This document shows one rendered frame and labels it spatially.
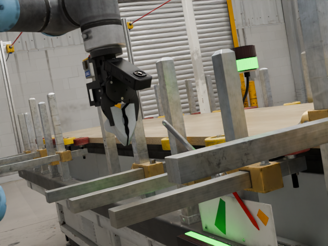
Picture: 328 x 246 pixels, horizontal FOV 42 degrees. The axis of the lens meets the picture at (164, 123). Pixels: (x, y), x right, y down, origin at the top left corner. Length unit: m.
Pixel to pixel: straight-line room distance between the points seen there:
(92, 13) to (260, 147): 0.52
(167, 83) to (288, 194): 0.41
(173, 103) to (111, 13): 0.29
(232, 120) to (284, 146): 0.32
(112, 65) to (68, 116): 7.94
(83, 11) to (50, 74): 7.91
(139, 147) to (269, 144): 0.81
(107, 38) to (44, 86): 7.90
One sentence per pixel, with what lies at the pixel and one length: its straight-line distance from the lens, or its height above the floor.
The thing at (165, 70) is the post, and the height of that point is 1.10.
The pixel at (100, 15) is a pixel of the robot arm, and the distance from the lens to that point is 0.93.
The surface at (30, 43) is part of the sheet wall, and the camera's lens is 8.93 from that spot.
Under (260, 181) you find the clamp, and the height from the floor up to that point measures 0.84.
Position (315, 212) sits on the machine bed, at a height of 0.71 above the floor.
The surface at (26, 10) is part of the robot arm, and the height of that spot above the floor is 1.26.
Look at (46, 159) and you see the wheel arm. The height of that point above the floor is 0.84.
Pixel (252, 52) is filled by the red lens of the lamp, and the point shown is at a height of 1.09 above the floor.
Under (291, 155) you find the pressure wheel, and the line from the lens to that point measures 0.93.
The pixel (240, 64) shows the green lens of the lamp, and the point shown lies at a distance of 0.90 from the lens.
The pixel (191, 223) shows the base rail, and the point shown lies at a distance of 1.13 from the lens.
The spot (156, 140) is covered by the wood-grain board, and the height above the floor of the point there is 0.89.
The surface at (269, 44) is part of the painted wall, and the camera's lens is 11.09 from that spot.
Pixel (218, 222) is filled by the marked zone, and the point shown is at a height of 0.73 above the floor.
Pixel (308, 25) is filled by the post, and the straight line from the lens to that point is 0.70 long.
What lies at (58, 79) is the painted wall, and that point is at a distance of 8.86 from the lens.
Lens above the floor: 1.03
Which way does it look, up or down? 3 degrees down
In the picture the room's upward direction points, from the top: 10 degrees counter-clockwise
